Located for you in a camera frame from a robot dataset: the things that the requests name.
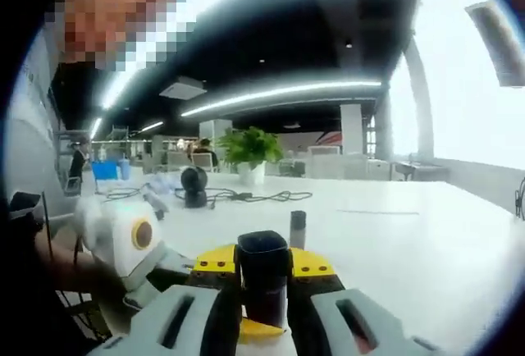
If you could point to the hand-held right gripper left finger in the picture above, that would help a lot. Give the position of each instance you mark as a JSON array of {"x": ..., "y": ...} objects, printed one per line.
[{"x": 180, "y": 323}]

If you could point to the clear plastic bag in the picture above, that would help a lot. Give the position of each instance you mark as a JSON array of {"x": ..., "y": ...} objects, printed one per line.
[{"x": 164, "y": 183}]

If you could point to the grey black device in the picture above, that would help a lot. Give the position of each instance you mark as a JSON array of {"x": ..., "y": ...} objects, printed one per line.
[{"x": 155, "y": 204}]

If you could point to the tall black bottle cap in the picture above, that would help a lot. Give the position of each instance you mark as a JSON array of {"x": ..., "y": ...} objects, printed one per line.
[{"x": 264, "y": 261}]

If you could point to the black desk fan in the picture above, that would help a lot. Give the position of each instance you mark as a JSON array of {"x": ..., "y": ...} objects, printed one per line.
[{"x": 194, "y": 185}]

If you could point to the small ceiling light strip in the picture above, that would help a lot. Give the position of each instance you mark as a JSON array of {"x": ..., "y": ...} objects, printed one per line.
[
  {"x": 152, "y": 126},
  {"x": 96, "y": 127}
]

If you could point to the white printed wall board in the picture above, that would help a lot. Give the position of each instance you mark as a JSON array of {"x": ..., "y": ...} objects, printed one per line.
[{"x": 28, "y": 147}]

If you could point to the background office desks and chairs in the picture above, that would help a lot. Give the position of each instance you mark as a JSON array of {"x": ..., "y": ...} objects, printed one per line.
[{"x": 361, "y": 165}]

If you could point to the potted green plant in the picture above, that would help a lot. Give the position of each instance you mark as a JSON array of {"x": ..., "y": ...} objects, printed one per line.
[{"x": 250, "y": 147}]

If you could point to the blue plastic box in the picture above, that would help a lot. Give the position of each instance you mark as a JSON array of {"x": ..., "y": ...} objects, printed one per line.
[{"x": 104, "y": 173}]

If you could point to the white table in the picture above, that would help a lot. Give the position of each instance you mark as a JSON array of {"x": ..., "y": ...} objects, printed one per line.
[{"x": 410, "y": 270}]

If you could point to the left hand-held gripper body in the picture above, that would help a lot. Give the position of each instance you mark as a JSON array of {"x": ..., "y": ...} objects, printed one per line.
[{"x": 115, "y": 241}]

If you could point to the small dark cosmetic bottle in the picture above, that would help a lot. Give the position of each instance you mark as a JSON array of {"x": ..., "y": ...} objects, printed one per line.
[{"x": 298, "y": 237}]

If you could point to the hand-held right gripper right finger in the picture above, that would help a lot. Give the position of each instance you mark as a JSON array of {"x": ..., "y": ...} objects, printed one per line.
[{"x": 348, "y": 323}]

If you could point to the black wall monitor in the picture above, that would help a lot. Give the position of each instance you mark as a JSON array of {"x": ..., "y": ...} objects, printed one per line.
[{"x": 500, "y": 44}]

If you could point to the ceiling air vent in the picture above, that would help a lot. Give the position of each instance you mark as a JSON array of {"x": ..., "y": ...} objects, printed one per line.
[{"x": 183, "y": 87}]

